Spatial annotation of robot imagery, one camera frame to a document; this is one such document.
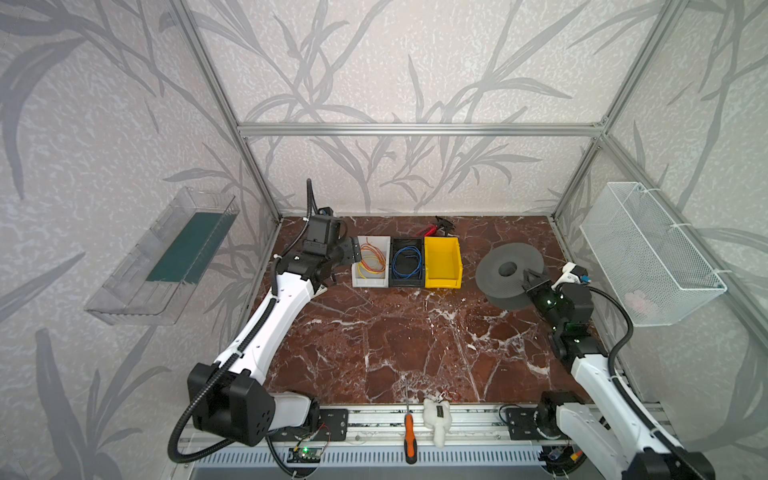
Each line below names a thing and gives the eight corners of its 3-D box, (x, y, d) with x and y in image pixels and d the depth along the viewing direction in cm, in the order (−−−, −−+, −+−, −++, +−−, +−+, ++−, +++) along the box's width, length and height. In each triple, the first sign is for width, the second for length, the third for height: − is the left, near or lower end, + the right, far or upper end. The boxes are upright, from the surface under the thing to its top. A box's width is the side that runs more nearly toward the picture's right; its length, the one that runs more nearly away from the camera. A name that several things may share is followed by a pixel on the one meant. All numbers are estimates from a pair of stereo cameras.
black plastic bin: (389, 290, 101) (388, 278, 95) (390, 244, 115) (390, 231, 109) (425, 290, 101) (426, 278, 95) (422, 244, 115) (423, 231, 109)
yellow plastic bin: (424, 291, 101) (426, 278, 95) (422, 250, 113) (423, 236, 106) (461, 291, 101) (465, 278, 95) (456, 250, 112) (458, 236, 106)
